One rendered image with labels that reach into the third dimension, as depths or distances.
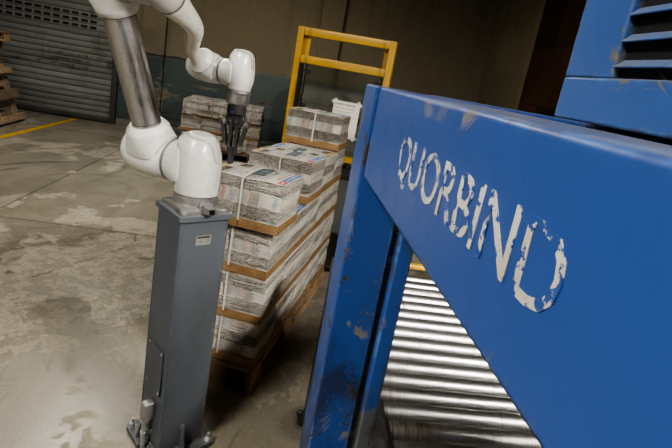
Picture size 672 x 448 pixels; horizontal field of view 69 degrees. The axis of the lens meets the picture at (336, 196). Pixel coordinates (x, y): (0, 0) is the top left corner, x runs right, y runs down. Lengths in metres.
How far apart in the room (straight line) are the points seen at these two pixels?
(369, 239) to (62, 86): 9.48
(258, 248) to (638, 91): 1.91
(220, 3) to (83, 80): 2.75
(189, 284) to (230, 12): 7.69
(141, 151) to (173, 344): 0.71
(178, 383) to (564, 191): 1.95
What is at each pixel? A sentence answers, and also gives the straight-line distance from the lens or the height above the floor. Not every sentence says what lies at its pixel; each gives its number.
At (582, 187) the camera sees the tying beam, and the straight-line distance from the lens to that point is 0.17.
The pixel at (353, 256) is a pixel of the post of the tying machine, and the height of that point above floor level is 1.36.
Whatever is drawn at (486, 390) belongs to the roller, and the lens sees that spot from 1.51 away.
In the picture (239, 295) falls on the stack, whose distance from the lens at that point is 2.34.
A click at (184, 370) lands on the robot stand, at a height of 0.38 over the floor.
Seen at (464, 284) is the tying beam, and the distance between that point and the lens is 0.24.
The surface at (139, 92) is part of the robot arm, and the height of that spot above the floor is 1.38.
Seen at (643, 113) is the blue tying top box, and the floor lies 1.57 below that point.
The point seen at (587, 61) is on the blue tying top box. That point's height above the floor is 1.60.
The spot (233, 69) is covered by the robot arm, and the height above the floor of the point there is 1.50.
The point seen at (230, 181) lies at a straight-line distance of 2.16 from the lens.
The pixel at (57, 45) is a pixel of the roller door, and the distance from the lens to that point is 9.92.
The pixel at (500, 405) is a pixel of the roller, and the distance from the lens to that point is 1.46.
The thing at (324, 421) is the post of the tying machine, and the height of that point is 1.13.
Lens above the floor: 1.55
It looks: 14 degrees down
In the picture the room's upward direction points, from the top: 10 degrees clockwise
